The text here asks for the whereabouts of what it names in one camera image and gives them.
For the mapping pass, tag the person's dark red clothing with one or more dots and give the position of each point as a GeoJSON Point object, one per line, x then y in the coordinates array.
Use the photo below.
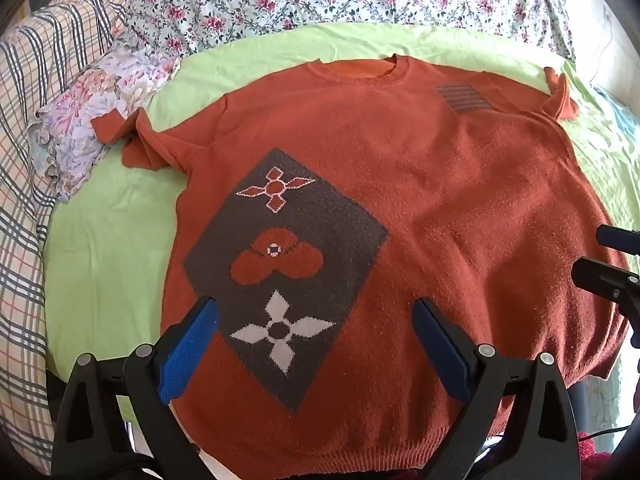
{"type": "Point", "coordinates": [595, 457]}

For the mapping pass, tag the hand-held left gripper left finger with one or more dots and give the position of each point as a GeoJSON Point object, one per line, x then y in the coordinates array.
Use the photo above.
{"type": "Point", "coordinates": [192, 345]}

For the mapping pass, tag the orange knit sweater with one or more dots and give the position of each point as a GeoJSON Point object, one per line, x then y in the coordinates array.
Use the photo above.
{"type": "Point", "coordinates": [450, 185]}

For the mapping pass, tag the pastel floral pillow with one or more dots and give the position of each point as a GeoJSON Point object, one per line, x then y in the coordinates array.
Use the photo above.
{"type": "Point", "coordinates": [85, 110]}

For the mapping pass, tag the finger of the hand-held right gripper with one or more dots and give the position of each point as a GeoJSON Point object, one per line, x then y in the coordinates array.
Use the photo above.
{"type": "Point", "coordinates": [600, 275]}
{"type": "Point", "coordinates": [620, 237]}

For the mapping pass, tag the light green bed sheet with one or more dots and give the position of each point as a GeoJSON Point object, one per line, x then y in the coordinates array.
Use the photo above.
{"type": "Point", "coordinates": [110, 240]}

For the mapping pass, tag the plaid blanket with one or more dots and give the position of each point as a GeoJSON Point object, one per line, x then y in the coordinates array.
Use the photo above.
{"type": "Point", "coordinates": [25, 110]}

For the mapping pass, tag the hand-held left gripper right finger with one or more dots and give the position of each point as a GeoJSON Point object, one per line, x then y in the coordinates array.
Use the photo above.
{"type": "Point", "coordinates": [440, 345]}

